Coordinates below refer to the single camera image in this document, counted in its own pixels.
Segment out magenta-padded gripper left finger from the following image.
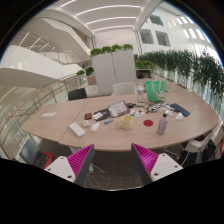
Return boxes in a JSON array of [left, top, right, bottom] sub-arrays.
[[44, 143, 96, 188]]

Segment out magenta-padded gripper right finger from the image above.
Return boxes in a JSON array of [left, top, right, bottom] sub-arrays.
[[130, 142, 184, 186]]

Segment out lilac bottle with black cap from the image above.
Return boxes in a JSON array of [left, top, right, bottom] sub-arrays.
[[157, 112, 169, 136]]

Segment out open laptop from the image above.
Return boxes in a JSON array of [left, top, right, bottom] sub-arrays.
[[18, 138, 54, 169]]

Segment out white power strip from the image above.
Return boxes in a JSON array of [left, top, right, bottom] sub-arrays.
[[68, 122, 86, 138]]

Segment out white swivel chair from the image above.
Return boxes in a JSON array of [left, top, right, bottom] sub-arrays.
[[181, 124, 223, 164]]

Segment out white computer mouse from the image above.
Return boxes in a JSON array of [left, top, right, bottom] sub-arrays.
[[89, 121, 101, 133]]

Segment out white sheet of paper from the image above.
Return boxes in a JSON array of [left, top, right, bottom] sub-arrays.
[[41, 111, 58, 118]]

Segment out pale yellow mug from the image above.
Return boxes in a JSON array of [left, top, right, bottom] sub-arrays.
[[116, 114, 134, 131]]

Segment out colourful sticker sheet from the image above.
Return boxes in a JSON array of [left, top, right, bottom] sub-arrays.
[[129, 107, 147, 118]]

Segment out dark blue flat case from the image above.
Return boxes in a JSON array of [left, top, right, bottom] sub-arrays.
[[170, 103, 191, 118]]

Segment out black folder with white label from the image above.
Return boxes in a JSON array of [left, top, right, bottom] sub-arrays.
[[92, 108, 112, 122]]

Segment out clear shaker bottle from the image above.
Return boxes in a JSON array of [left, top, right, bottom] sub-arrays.
[[136, 85, 146, 104]]

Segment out black chair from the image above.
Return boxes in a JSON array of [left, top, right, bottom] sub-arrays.
[[67, 87, 88, 102]]

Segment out green tote bag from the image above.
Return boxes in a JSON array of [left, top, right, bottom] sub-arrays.
[[144, 80, 166, 103]]

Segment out small planter with green plants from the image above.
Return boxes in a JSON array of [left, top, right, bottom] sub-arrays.
[[75, 66, 97, 86]]

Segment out long green hedge planter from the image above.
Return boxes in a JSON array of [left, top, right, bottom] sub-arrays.
[[134, 49, 224, 98]]

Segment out white cabinet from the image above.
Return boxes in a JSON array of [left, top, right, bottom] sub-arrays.
[[91, 49, 137, 94]]

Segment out green plants atop cabinet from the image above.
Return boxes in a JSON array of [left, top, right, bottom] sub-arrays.
[[89, 43, 134, 58]]

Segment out white power strip cable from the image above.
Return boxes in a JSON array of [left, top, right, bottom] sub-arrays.
[[79, 134, 112, 190]]

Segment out tangled black cables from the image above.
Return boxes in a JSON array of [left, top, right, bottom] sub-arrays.
[[145, 101, 176, 114]]

